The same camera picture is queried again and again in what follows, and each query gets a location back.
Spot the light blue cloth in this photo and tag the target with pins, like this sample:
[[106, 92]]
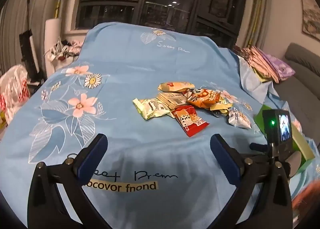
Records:
[[252, 84]]

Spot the folded purple cloth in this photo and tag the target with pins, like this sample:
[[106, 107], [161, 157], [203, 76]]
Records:
[[281, 67]]

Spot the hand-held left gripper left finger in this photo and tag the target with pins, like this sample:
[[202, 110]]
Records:
[[93, 159]]

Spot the orange snack packet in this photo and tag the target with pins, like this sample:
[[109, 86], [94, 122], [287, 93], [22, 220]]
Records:
[[205, 97]]

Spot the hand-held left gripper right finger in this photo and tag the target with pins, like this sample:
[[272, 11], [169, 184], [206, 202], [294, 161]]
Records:
[[223, 161]]

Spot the cracker packet with white label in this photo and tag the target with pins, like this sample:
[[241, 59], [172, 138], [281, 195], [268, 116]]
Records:
[[172, 99]]

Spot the grey curtain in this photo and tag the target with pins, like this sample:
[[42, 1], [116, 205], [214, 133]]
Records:
[[12, 24]]

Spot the grey sofa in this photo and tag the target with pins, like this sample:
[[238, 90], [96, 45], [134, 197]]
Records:
[[300, 94]]

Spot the white and blue snack packet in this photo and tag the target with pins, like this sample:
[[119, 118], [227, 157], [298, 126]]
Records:
[[238, 119]]

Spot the blue floral bedsheet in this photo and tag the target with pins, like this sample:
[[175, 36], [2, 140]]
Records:
[[150, 56]]

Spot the small yellow snack packet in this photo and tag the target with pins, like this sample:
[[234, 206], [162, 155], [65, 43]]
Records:
[[220, 106]]

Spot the red and white snack packet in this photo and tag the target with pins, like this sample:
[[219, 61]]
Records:
[[190, 121]]

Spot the red and white plastic bag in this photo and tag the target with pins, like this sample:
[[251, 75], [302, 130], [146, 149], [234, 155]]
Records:
[[12, 89]]

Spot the dark window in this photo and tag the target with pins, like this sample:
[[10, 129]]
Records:
[[175, 6]]

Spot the green box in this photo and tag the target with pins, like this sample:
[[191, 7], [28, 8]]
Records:
[[303, 147]]

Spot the pale green snack packet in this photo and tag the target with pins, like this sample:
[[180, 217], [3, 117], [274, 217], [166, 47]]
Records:
[[150, 107]]

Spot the person's right forearm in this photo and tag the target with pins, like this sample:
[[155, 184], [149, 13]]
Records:
[[308, 196]]

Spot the beige curtain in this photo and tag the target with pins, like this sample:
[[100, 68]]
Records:
[[257, 6]]

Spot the framed wall picture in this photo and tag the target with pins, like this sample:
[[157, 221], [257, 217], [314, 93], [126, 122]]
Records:
[[310, 11]]

